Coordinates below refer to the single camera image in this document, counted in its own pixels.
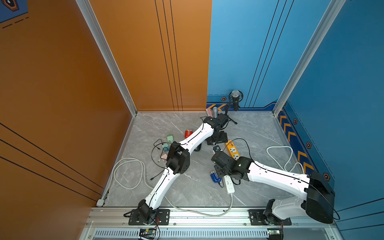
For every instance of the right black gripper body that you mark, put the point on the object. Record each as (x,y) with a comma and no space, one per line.
(221,172)

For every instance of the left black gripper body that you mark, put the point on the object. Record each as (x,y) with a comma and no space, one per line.
(220,138)

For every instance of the blue electric shaver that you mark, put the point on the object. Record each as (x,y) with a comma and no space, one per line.
(215,178)

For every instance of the yellow power strip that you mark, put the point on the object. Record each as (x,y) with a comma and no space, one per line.
(232,150)

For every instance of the white power strip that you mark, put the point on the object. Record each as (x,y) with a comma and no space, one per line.
(229,184)

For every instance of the red electric shaver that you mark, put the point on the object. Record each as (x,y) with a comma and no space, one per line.
(188,133)

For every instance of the green USB charger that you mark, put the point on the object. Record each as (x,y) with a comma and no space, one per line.
(170,138)

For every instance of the teal USB charger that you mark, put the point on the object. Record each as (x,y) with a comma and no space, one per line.
(165,147)

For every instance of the pink USB charger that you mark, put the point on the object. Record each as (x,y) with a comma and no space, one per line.
(164,157)

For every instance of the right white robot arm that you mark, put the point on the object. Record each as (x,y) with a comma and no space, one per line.
(312,194)

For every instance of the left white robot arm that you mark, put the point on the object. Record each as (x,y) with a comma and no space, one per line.
(178,161)

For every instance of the grey handheld microphone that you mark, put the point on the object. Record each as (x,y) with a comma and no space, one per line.
(215,112)

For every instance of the black microphone on tripod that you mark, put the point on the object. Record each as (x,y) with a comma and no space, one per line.
(235,97)

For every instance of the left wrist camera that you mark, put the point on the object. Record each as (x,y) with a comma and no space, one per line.
(223,120)

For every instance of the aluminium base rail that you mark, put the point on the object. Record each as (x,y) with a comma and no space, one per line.
(125,223)

